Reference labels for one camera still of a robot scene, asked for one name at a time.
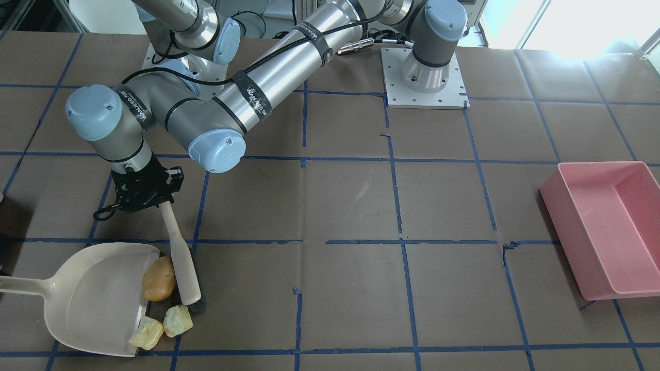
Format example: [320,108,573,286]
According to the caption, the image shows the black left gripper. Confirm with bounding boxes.
[93,157,185,221]

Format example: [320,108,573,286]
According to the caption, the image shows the beige hand brush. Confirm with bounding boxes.
[158,200,207,314]

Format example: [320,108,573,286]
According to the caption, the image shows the beige plastic dustpan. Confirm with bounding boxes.
[2,242,160,357]

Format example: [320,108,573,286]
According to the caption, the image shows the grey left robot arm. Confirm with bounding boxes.
[64,1,468,221]

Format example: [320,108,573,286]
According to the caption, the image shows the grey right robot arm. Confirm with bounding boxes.
[134,1,241,65]

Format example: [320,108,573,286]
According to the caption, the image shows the pink plastic bin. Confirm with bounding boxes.
[540,161,659,301]

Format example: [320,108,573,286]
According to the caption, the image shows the orange toy potato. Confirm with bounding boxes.
[141,256,177,301]

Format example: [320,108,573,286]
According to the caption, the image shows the pale yellow toy chunk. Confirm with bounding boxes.
[163,305,193,338]

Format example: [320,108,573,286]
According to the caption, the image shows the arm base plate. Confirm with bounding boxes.
[141,43,227,100]
[381,47,471,110]

